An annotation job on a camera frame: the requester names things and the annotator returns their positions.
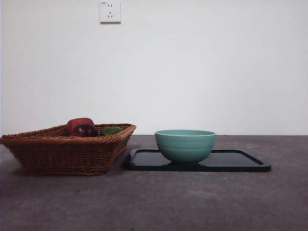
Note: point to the teal ribbed bowl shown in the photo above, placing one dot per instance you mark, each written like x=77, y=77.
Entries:
x=185, y=149

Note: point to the dark rectangular tray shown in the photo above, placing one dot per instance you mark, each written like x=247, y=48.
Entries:
x=228, y=163

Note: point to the green avocado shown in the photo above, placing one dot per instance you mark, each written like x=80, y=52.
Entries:
x=110, y=131

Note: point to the brown wicker basket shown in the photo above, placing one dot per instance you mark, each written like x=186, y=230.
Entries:
x=60, y=154

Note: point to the red apple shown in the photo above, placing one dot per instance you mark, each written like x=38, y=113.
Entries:
x=77, y=121

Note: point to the dark purple plum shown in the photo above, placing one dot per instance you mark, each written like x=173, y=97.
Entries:
x=84, y=130

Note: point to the white wall socket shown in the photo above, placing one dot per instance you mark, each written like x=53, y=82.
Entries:
x=110, y=12

